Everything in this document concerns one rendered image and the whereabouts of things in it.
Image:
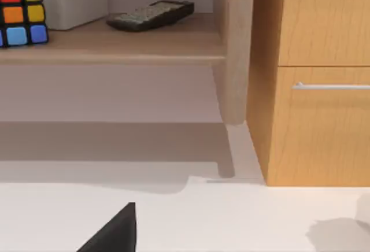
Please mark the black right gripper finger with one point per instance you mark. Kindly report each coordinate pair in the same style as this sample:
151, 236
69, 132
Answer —
118, 231

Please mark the pale wooden open shelf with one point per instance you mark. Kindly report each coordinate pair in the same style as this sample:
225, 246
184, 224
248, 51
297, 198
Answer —
162, 46

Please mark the black calculator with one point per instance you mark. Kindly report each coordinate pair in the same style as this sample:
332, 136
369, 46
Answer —
151, 16

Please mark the wooden drawer front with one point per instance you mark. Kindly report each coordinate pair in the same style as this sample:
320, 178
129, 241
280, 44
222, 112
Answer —
321, 136

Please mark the white rectangular plant pot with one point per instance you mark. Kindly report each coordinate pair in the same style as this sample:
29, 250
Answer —
73, 3

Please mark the wooden cupboard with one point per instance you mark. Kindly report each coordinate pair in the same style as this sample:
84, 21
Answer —
312, 90

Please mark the colourful puzzle cube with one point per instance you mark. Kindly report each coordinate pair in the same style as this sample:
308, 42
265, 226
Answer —
21, 10

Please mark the wooden cupboard door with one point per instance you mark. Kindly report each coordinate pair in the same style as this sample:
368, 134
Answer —
325, 18

